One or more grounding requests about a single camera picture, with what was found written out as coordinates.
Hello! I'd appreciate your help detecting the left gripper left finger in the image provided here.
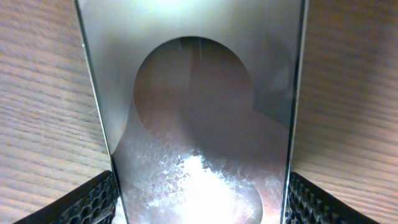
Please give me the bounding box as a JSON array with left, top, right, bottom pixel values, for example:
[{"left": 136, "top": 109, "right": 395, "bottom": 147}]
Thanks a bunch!
[{"left": 15, "top": 170, "right": 119, "bottom": 224}]

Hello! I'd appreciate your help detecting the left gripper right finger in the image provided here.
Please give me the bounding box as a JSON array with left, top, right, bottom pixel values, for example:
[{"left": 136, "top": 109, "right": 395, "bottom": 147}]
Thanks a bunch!
[{"left": 284, "top": 172, "right": 378, "bottom": 224}]

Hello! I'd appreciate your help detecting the Samsung Galaxy smartphone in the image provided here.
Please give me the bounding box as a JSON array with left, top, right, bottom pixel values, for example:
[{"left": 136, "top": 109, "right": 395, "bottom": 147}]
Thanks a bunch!
[{"left": 75, "top": 0, "right": 308, "bottom": 224}]

